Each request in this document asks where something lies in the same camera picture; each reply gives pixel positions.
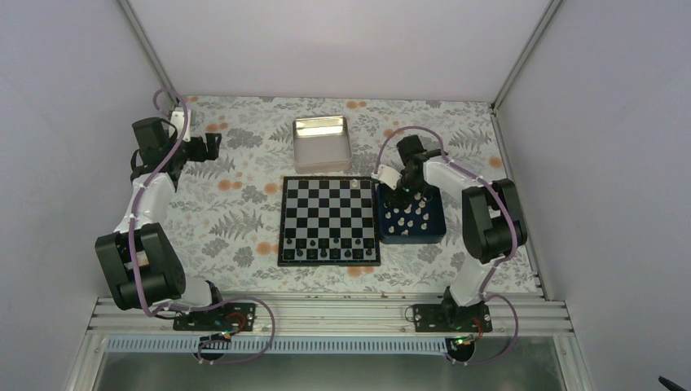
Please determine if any floral patterned table mat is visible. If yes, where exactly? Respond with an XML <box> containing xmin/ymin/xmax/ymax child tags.
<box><xmin>164</xmin><ymin>96</ymin><xmax>505</xmax><ymax>294</ymax></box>

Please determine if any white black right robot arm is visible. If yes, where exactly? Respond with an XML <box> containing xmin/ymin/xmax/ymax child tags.
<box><xmin>389</xmin><ymin>135</ymin><xmax>528</xmax><ymax>332</ymax></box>

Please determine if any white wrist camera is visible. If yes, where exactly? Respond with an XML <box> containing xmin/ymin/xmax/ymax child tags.
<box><xmin>371</xmin><ymin>165</ymin><xmax>402</xmax><ymax>190</ymax></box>
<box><xmin>168</xmin><ymin>107</ymin><xmax>193</xmax><ymax>142</ymax></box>

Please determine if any pink metal tin box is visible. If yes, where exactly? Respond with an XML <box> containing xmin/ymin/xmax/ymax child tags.
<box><xmin>293</xmin><ymin>116</ymin><xmax>353</xmax><ymax>174</ymax></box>

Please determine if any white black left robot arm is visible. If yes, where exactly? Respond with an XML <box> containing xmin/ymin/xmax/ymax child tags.
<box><xmin>95</xmin><ymin>117</ymin><xmax>227</xmax><ymax>330</ymax></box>

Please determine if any aluminium rail frame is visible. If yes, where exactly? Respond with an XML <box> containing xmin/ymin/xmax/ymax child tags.
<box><xmin>87</xmin><ymin>294</ymin><xmax>574</xmax><ymax>337</ymax></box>

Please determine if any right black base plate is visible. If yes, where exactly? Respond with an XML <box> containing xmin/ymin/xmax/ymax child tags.
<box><xmin>412</xmin><ymin>301</ymin><xmax>493</xmax><ymax>333</ymax></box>

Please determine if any black chess piece row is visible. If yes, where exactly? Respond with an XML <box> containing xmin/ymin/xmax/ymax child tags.
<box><xmin>282</xmin><ymin>238</ymin><xmax>376</xmax><ymax>261</ymax></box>

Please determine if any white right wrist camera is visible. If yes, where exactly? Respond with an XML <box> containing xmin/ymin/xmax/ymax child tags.
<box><xmin>371</xmin><ymin>165</ymin><xmax>402</xmax><ymax>190</ymax></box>

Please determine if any black silver chess board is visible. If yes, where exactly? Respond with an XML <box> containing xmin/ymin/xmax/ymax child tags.
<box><xmin>277</xmin><ymin>176</ymin><xmax>381</xmax><ymax>267</ymax></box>

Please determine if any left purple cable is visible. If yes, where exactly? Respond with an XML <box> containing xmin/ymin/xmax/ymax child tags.
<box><xmin>128</xmin><ymin>87</ymin><xmax>276</xmax><ymax>366</ymax></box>

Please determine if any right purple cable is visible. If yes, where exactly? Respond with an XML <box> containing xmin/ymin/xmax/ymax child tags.
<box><xmin>373</xmin><ymin>125</ymin><xmax>522</xmax><ymax>367</ymax></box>

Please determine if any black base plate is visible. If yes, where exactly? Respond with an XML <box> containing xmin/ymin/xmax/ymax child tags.
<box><xmin>412</xmin><ymin>301</ymin><xmax>493</xmax><ymax>333</ymax></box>
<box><xmin>173</xmin><ymin>302</ymin><xmax>257</xmax><ymax>332</ymax></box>

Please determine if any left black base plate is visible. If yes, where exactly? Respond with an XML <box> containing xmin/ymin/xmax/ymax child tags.
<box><xmin>173</xmin><ymin>302</ymin><xmax>257</xmax><ymax>332</ymax></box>

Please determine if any blue plastic piece tray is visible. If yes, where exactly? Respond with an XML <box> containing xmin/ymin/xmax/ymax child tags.
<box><xmin>375</xmin><ymin>184</ymin><xmax>447</xmax><ymax>244</ymax></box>

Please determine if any purple cable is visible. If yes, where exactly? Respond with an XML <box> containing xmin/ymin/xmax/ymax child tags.
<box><xmin>128</xmin><ymin>87</ymin><xmax>276</xmax><ymax>366</ymax></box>
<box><xmin>373</xmin><ymin>125</ymin><xmax>522</xmax><ymax>367</ymax></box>

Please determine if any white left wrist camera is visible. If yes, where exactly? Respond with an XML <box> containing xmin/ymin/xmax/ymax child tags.
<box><xmin>168</xmin><ymin>107</ymin><xmax>193</xmax><ymax>142</ymax></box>

